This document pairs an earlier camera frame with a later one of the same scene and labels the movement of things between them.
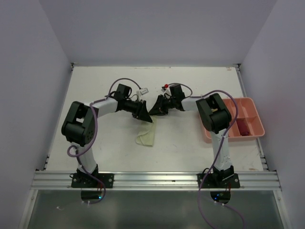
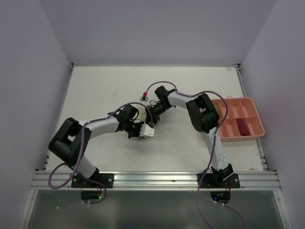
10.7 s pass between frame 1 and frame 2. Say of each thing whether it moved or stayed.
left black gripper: moved
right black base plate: stayed
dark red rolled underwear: stayed
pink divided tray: stayed
